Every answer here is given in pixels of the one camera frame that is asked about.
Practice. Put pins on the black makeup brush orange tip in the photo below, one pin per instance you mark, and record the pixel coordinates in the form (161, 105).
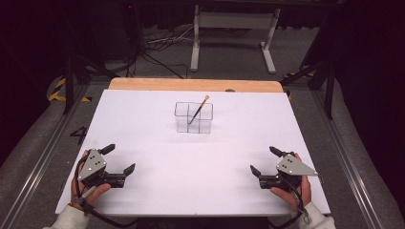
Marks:
(198, 110)

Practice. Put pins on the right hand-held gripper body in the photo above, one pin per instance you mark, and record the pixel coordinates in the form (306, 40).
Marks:
(293, 167)

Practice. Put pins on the black tripod stand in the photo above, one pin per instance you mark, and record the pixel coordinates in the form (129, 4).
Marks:
(68, 82)
(329, 89)

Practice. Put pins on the person's right hand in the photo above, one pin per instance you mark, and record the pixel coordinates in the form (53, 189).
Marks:
(288, 195)

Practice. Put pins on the white metal stand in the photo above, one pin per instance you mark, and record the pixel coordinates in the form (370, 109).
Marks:
(235, 20)

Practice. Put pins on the white board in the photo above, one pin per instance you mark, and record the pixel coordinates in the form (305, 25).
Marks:
(197, 178)

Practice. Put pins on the clear acrylic organizer box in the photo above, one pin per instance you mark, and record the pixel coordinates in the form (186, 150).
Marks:
(193, 122)

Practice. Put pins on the person's left hand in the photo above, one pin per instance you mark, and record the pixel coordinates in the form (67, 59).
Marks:
(92, 194)

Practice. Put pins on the metal floor rail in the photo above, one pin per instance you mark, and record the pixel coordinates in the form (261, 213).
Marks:
(35, 171)
(347, 165)

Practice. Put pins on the black equipment with red light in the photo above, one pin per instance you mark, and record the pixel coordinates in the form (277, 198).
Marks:
(125, 28)

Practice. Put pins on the yellow black floor tape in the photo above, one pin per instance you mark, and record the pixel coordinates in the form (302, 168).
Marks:
(56, 93)

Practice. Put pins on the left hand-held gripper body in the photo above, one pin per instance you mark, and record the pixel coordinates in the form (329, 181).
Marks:
(92, 165)

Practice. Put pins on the wooden table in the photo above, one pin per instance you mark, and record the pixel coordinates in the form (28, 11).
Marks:
(191, 84)

